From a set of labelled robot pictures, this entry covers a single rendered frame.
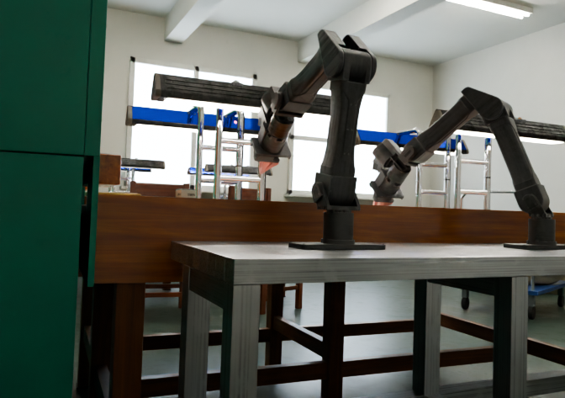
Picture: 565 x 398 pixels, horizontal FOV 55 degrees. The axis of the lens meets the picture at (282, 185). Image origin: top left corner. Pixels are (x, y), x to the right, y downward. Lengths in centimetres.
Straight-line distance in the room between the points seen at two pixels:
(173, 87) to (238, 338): 87
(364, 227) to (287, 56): 614
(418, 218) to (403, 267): 52
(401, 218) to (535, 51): 612
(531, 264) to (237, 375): 64
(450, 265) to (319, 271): 27
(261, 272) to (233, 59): 635
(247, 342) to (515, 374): 57
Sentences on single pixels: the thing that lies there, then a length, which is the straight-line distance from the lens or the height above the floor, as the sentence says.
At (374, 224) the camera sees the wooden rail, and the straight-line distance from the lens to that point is 141.
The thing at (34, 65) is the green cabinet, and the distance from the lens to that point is 118.
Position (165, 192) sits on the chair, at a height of 84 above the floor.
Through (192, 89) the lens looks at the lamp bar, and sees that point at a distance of 156.
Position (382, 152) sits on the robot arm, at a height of 93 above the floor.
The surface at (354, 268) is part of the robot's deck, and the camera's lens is 93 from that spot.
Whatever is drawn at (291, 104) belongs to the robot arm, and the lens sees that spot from 132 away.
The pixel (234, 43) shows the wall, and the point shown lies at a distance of 719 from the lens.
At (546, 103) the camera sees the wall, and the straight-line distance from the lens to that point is 721.
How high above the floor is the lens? 75
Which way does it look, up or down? 2 degrees up
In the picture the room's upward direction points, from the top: 2 degrees clockwise
